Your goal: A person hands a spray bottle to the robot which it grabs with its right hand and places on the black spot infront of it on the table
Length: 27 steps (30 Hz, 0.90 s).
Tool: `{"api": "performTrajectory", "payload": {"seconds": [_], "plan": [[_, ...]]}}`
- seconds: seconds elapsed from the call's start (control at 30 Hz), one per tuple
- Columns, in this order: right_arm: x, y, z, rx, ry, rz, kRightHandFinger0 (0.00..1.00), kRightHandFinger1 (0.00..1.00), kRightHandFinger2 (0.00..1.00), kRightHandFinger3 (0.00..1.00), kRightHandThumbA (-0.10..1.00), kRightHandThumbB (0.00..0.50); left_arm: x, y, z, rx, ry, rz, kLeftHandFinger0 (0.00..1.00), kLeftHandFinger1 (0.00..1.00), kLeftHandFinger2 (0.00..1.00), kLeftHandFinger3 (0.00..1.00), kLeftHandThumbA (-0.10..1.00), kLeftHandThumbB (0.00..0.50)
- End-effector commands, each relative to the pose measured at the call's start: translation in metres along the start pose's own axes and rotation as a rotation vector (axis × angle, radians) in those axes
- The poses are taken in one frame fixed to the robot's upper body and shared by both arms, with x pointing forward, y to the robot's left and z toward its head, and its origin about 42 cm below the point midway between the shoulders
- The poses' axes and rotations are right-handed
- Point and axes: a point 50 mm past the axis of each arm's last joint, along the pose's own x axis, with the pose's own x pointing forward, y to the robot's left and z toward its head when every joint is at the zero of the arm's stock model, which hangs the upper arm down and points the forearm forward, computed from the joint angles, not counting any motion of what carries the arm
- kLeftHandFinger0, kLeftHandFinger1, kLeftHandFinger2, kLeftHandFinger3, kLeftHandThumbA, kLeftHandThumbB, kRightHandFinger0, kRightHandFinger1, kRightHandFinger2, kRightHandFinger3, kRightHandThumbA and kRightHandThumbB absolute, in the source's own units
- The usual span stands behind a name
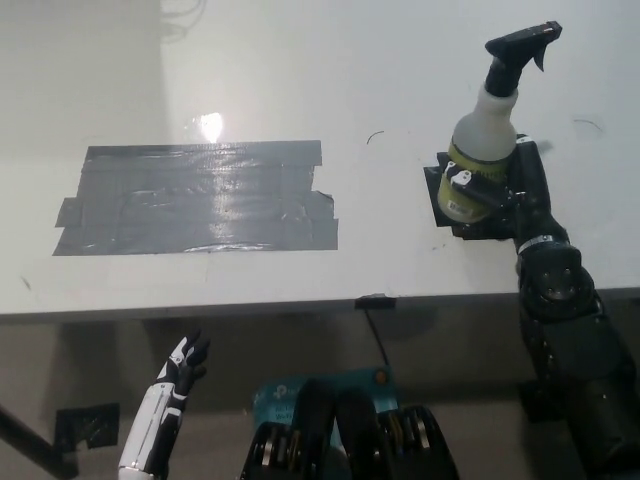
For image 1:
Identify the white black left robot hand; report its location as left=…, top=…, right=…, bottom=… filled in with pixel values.
left=117, top=328, right=211, bottom=475

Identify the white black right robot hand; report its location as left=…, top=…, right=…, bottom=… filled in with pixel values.
left=443, top=133, right=569, bottom=250

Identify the spray bottle with black trigger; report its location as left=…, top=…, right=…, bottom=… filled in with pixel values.
left=435, top=19, right=564, bottom=224

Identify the square black tape patch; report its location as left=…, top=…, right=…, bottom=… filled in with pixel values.
left=423, top=133, right=531, bottom=242

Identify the dark diagonal table leg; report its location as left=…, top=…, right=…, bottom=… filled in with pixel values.
left=0, top=402, right=76, bottom=480

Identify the small black table edge clip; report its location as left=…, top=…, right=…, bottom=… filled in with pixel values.
left=353, top=294, right=398, bottom=310

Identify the large grey tape patch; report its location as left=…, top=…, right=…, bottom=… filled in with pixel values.
left=52, top=140, right=340, bottom=257

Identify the thin black cable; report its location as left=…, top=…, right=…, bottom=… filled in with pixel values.
left=364, top=307, right=392, bottom=369

